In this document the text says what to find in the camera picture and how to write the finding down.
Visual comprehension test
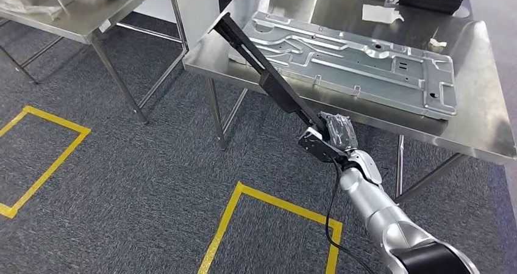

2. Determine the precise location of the white paper sheet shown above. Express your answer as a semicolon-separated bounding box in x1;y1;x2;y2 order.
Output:
361;4;405;24

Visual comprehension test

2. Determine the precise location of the plain white cabinet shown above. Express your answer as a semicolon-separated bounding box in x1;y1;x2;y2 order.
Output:
133;0;221;51

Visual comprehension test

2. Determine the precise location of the black camera cable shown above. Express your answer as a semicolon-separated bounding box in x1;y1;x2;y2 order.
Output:
325;159;376;274

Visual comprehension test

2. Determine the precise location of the clear crumpled plastic wrap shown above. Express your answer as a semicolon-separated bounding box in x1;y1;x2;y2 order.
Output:
0;0;98;19

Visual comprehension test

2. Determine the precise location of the black plastic plate frame part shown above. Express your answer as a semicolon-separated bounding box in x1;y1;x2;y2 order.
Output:
212;12;330;140

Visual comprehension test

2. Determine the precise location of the stamped grey metal panel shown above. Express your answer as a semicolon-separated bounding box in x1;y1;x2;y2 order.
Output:
228;11;458;121

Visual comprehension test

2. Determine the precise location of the stainless steel table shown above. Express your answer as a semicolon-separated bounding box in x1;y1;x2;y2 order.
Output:
0;0;191;125
182;0;517;207

